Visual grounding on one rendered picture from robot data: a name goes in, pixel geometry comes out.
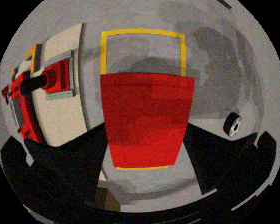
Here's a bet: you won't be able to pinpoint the black toy wheel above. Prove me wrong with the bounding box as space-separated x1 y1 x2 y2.
222 112 241 137

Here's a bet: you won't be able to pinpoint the yellow rectangular border strips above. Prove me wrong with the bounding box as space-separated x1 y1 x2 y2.
100 28 187 171

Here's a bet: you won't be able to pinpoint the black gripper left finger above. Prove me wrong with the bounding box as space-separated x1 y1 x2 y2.
23 123 108 204

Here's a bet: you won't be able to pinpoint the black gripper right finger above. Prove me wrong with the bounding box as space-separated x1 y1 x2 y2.
183 123 257 196

